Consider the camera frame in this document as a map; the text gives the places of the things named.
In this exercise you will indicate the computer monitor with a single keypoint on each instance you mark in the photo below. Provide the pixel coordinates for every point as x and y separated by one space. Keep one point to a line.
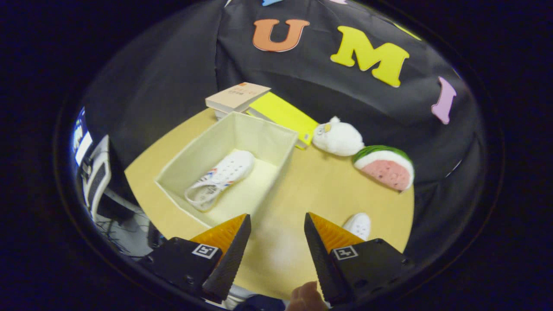
82 144

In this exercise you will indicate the black backdrop cloth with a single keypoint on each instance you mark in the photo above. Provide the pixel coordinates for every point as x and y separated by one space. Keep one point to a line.
173 77

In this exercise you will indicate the person's dark clothing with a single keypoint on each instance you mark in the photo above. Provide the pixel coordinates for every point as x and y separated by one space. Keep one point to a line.
259 303

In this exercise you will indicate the beige book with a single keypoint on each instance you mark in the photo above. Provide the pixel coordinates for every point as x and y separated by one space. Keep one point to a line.
237 96

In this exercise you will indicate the white canvas shoe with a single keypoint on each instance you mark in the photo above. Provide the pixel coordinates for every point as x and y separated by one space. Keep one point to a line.
229 170
359 224

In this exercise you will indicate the white plush toy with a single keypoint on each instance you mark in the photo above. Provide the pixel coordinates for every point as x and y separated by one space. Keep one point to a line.
339 138

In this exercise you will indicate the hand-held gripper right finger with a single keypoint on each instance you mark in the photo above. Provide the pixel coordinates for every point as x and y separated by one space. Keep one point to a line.
322 263

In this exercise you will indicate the grey fabric storage box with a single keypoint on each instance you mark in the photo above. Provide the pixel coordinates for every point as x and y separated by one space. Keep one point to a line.
203 147

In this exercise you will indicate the white book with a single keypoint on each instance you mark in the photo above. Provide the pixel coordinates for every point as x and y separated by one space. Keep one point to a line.
221 114

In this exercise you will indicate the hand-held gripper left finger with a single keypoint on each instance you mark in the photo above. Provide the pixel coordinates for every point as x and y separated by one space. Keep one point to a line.
229 263

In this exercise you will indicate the watermelon slice plush toy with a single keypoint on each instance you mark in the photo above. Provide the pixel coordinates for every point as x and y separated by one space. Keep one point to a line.
386 168

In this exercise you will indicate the yellow book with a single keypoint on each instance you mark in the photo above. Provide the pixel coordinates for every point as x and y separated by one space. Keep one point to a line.
281 114

